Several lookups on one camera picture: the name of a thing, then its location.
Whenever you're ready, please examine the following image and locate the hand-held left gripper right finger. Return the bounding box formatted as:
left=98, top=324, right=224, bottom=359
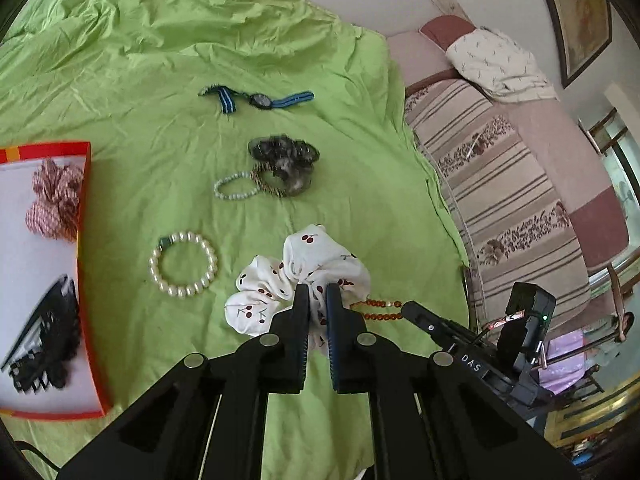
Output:
left=325, top=282, right=581, bottom=480

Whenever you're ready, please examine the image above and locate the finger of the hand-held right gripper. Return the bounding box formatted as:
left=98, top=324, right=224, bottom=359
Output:
left=401, top=301, right=468, bottom=352

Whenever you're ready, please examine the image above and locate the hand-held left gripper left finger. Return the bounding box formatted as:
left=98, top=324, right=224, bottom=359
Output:
left=57, top=284, right=311, bottom=480

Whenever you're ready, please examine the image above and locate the white cherry print scrunchie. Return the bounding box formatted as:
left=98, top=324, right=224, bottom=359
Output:
left=224, top=222, right=372, bottom=351

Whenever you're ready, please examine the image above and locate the black hair comb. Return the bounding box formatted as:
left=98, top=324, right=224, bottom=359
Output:
left=0, top=274, right=76, bottom=396

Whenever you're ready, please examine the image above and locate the pink plaid scrunchie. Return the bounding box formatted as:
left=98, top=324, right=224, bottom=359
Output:
left=25, top=159, right=86, bottom=243

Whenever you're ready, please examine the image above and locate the red cardboard box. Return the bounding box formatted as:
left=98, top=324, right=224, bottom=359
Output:
left=0, top=141, right=113, bottom=421

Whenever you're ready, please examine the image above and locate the purple cloth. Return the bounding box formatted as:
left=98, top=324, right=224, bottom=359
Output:
left=542, top=332, right=601, bottom=396

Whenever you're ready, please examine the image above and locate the striped floral sofa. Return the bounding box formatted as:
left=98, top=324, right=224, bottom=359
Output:
left=387, top=15, right=631, bottom=341

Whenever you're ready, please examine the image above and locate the dark sheer hair bow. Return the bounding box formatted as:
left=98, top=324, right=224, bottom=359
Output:
left=247, top=135, right=320, bottom=197

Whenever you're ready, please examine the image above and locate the wooden chair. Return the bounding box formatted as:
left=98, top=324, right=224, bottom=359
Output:
left=580, top=107, right=631, bottom=156

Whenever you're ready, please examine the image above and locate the white patterned pillow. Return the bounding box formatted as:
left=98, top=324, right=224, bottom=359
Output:
left=445, top=27, right=558, bottom=103

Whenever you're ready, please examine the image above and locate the green bed sheet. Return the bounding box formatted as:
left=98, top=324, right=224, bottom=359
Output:
left=0, top=0, right=471, bottom=480

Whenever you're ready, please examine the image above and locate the red bead bracelet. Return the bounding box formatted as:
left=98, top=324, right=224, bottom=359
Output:
left=350, top=297, right=405, bottom=322

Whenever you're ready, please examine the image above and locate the white pearl bracelet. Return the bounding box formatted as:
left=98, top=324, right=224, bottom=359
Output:
left=149, top=231, right=220, bottom=298

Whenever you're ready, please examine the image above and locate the pale bead bracelet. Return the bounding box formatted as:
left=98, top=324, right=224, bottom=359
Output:
left=214, top=171, right=261, bottom=202

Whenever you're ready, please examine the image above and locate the leopard print hair tie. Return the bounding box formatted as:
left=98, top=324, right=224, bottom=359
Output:
left=250, top=164, right=286, bottom=196

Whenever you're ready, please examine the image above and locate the blue striped strap watch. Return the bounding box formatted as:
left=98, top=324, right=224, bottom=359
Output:
left=198, top=84, right=316, bottom=116

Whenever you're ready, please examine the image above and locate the framed wall picture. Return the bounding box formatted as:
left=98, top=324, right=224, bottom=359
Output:
left=530, top=0, right=613, bottom=88

